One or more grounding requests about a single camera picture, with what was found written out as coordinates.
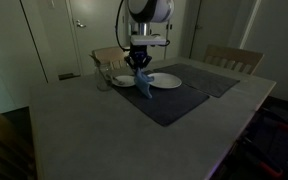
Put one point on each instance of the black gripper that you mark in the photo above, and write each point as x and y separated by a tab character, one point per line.
140	53

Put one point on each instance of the blue cloth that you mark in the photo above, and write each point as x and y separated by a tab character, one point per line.
144	83

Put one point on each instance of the small white plate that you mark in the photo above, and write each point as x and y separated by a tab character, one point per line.
127	81

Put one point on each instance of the large white plate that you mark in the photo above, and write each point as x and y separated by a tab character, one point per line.
167	81

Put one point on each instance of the metal fork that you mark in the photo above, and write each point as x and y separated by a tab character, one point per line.
119	81

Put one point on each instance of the dark grey fabric placemat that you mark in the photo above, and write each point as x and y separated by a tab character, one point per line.
174	103
207	81

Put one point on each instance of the white door with lever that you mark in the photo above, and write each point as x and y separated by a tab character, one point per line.
94	33

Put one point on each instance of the grey plain door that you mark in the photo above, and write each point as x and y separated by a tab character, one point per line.
217	23

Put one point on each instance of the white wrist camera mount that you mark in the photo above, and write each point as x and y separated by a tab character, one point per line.
149	40

